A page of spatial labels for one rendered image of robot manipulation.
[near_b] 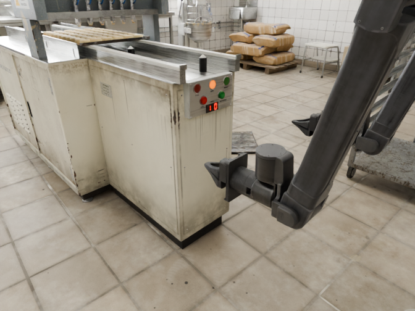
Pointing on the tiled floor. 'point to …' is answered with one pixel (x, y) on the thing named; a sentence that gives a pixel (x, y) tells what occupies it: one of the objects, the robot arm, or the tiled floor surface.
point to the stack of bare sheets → (243, 142)
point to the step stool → (322, 55)
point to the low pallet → (269, 65)
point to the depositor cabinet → (56, 113)
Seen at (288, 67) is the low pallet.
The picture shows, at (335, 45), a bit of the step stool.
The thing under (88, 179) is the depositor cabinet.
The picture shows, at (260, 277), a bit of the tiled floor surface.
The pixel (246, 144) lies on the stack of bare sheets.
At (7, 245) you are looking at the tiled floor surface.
